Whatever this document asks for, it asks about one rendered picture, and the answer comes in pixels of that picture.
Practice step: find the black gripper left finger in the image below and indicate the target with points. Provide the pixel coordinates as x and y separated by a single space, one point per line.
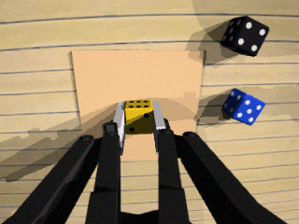
53 200

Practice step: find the blue die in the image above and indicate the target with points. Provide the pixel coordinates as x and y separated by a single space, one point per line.
243 107

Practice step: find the peach flat mat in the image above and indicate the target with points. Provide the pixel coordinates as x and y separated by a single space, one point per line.
106 77

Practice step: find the black die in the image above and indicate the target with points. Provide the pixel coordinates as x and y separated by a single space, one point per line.
245 36

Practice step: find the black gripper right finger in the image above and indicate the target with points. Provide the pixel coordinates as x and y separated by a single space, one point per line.
227 200

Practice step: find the yellow die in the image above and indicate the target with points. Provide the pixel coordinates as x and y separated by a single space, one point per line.
138 117

